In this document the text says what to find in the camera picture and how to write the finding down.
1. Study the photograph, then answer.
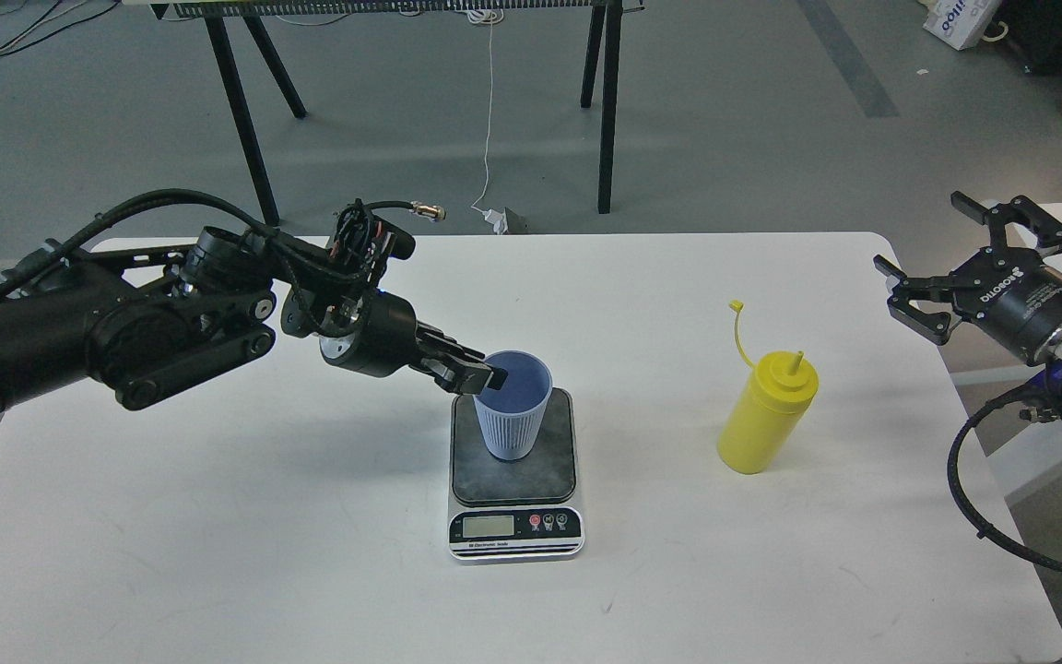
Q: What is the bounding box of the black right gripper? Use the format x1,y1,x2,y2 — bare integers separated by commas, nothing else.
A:
873,192,1062,367

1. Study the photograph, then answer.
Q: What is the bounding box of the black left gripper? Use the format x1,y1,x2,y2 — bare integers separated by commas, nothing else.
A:
319,291,507,395

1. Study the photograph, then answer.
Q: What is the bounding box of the blue ribbed plastic cup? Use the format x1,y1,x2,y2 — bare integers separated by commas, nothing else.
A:
475,351,555,461

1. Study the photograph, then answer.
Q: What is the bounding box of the yellow squeeze bottle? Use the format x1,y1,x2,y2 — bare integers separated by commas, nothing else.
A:
717,300,820,475

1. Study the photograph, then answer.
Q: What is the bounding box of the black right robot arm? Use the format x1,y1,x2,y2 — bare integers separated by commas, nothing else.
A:
873,192,1062,575

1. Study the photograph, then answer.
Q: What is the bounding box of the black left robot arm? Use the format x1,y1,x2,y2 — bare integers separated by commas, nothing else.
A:
0,189,507,413

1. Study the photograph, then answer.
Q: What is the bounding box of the digital kitchen scale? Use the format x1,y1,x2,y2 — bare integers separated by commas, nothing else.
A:
446,388,585,563

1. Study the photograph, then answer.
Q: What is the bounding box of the white printed bag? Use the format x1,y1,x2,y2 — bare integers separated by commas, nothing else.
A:
919,1,1009,51

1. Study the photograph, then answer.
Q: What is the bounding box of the black trestle table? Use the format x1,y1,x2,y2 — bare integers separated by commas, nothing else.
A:
123,1,646,224

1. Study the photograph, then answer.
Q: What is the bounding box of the white charger cable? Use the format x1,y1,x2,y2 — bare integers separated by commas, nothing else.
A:
466,7,507,235

